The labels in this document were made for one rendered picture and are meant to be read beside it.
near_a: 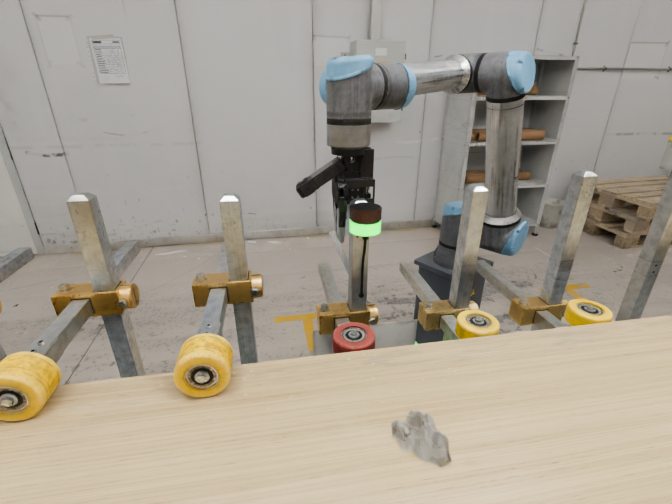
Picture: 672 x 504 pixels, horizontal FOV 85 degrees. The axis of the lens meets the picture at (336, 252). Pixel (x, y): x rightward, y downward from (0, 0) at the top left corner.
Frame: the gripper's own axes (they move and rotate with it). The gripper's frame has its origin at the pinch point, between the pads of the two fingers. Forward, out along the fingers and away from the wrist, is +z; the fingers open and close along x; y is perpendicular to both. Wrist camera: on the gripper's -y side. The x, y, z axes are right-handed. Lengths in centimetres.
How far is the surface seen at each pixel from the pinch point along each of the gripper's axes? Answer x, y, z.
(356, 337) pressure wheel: -23.2, -0.8, 10.6
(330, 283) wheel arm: 5.8, -1.0, 15.0
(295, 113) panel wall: 257, 10, -12
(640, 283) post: -9, 77, 15
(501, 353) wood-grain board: -31.2, 23.3, 11.2
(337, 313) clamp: -9.6, -2.0, 14.1
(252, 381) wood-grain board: -30.5, -19.4, 11.2
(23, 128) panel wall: 253, -197, -4
